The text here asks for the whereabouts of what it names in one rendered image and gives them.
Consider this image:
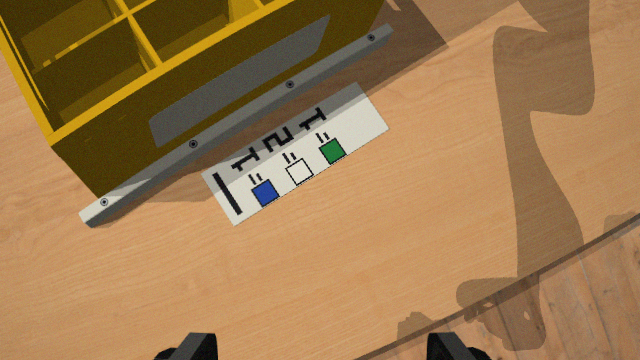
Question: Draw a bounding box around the white paper pick list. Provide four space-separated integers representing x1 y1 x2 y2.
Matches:
201 82 389 226

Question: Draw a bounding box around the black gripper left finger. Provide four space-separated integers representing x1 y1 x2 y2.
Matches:
153 332 218 360

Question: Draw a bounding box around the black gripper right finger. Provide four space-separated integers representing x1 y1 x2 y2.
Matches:
426 332 492 360

